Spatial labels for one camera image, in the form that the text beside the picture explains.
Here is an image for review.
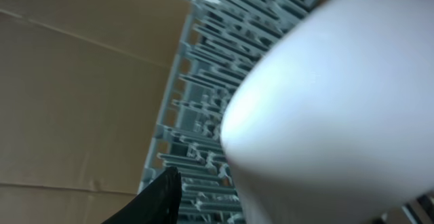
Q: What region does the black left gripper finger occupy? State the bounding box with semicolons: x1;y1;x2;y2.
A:
102;166;182;224

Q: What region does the grey dish rack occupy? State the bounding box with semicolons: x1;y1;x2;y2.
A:
148;0;433;223

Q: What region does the brown cardboard panel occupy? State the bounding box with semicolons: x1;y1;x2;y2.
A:
1;0;189;224

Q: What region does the white pink bowl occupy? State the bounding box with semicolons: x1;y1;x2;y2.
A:
221;0;433;223

